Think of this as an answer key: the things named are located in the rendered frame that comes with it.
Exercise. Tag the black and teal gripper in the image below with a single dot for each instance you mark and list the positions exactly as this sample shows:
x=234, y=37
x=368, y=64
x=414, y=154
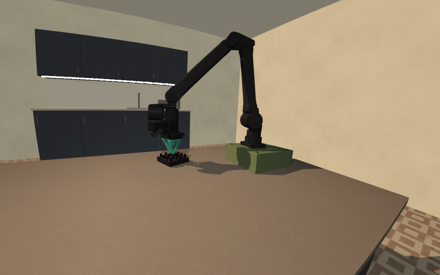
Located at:
x=171, y=139

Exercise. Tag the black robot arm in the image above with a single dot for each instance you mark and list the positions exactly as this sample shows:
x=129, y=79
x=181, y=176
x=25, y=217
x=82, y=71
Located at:
x=250, y=117

